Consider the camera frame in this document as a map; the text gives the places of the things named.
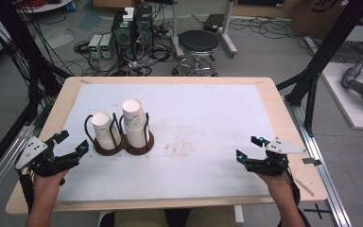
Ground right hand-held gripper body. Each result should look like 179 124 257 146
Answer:
244 135 308 177

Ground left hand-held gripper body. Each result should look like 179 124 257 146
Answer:
14 135 81 178

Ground stack of white paper cups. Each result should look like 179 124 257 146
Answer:
121 97 151 149
91 112 123 151

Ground brown base wire cup holder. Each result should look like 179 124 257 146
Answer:
118 112 155 156
83 112 127 157

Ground person's left hand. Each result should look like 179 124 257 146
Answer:
32 169 71 203

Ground person's right hand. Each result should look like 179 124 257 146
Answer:
256 171 293 203

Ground thin wooden stick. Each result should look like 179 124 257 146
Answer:
294 177 315 198

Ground wooden table with white mat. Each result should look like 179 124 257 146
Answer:
56 83 277 203

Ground white floor board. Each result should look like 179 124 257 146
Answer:
320 61 363 131

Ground person's khaki trousers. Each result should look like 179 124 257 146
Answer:
112 206 237 227

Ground grey bench power supply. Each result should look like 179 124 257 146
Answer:
87 33 104 61
99 33 114 61

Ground black round stool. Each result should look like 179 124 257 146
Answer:
171 29 220 78

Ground black computer tower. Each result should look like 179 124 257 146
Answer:
111 10 137 61
134 5 155 59

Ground black flat device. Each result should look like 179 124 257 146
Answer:
202 13 227 33

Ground brown cardboard box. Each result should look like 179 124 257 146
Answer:
290 0 362 40

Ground small white box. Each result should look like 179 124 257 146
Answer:
122 7 136 23

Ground aluminium rail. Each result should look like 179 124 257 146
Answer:
0 125 36 211
284 96 354 227

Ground small dark bracket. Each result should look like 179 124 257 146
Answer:
301 156 322 166

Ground black frame post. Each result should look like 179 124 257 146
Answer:
0 0 64 107
276 0 363 137

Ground tangle of floor cables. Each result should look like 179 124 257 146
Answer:
73 29 176 78

